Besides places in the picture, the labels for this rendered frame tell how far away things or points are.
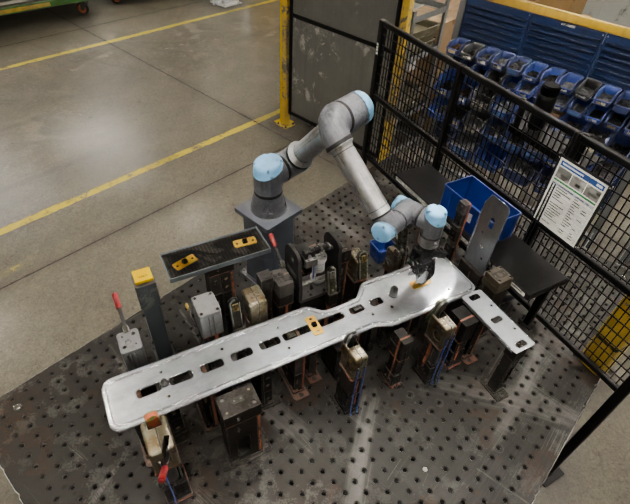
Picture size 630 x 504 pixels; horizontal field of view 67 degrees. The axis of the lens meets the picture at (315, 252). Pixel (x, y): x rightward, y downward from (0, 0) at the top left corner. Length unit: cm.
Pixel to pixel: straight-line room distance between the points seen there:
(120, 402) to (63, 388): 50
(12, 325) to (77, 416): 147
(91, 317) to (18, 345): 40
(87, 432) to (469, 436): 136
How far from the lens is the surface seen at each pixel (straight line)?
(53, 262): 367
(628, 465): 306
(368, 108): 166
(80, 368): 211
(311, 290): 185
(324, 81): 435
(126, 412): 159
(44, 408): 206
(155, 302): 176
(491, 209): 188
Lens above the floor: 234
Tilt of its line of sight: 43 degrees down
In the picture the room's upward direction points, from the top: 4 degrees clockwise
